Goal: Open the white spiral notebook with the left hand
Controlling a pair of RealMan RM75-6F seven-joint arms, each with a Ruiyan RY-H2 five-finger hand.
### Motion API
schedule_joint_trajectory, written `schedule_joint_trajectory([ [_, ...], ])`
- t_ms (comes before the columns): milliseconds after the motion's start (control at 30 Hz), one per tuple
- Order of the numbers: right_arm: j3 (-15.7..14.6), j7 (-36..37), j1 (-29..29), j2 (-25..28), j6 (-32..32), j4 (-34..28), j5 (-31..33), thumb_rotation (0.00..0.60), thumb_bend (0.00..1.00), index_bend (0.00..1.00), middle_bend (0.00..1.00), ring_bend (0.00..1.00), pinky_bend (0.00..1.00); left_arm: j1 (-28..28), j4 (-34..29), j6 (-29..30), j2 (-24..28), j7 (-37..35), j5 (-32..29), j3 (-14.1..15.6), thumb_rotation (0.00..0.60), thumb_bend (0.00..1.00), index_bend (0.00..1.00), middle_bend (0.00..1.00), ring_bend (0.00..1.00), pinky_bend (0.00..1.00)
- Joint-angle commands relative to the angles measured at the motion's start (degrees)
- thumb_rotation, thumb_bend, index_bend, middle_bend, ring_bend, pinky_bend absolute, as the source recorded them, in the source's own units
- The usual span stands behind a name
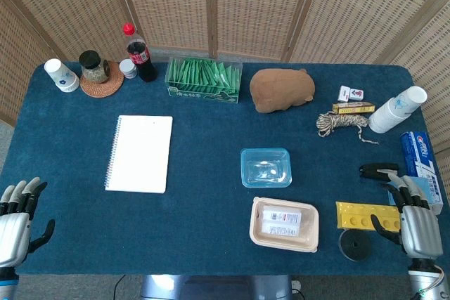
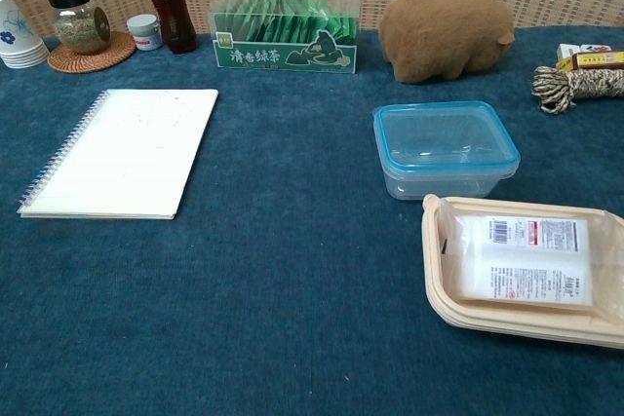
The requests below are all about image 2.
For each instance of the white spiral notebook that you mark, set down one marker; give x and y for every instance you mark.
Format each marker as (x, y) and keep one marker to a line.
(122, 153)

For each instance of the blue velvet tablecloth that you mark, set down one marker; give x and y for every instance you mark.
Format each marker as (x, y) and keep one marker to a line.
(273, 265)

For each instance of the clear container with blue lid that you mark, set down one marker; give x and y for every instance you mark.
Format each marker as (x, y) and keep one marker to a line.
(443, 148)

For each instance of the clear box of green tea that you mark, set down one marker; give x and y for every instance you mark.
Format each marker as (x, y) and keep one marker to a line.
(287, 36)

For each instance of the beige food tray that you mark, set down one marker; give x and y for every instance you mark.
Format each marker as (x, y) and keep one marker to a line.
(439, 284)

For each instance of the brown plush animal toy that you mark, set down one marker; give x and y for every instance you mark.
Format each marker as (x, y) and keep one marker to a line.
(443, 36)

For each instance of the small white cream jar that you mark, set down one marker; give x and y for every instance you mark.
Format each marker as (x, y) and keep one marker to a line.
(144, 32)

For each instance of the cola bottle with red label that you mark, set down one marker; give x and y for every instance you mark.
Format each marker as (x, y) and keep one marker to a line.
(168, 2)

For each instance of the white plastic-wrapped package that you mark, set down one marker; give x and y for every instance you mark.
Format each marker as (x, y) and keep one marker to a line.
(531, 260)

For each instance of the woven rattan coaster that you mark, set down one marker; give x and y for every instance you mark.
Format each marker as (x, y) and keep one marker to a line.
(92, 56)

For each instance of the glass jar with black lid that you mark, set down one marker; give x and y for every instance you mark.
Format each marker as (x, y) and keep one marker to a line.
(78, 21)

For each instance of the small white box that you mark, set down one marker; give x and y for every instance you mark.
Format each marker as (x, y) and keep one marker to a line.
(568, 50)

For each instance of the yellow and red box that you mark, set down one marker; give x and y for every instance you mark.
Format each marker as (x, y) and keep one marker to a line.
(595, 60)

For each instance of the stack of floral paper cups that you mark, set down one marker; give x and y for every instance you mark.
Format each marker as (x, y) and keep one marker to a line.
(14, 36)

